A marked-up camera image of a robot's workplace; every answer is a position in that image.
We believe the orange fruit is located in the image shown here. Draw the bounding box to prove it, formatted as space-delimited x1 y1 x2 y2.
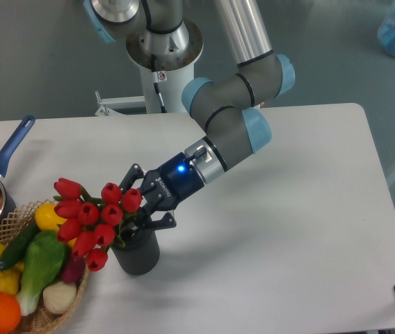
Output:
0 293 22 333

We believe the purple red radish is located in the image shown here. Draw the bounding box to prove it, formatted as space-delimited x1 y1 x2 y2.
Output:
60 256 86 283

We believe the yellow squash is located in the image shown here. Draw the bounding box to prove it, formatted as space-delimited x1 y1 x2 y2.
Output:
34 202 77 232

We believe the dark grey ribbed vase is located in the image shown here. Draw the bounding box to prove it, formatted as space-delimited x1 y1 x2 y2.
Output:
111 230 160 276

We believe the woven wicker basket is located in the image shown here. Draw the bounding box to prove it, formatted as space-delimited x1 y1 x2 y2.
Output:
0 200 89 333

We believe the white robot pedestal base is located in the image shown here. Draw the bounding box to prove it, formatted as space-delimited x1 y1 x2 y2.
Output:
95 65 195 116

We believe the dark green cucumber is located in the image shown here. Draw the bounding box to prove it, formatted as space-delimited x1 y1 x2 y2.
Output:
0 220 40 271

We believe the white garlic bulb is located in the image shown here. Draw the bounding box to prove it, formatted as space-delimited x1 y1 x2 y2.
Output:
42 281 76 315

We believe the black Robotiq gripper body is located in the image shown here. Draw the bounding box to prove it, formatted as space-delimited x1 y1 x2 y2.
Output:
140 153 204 213

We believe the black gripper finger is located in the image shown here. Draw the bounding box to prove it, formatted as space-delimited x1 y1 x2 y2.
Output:
119 164 145 195
134 207 177 230

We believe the red tulip bouquet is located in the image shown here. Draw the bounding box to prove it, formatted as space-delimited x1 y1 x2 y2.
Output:
54 177 143 271

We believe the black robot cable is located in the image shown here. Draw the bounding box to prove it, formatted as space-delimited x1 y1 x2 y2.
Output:
138 0 168 113

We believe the green bok choy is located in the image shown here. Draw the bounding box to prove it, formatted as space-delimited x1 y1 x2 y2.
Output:
16 230 67 317

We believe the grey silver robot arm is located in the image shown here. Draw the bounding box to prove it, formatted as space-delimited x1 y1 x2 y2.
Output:
83 1 295 231

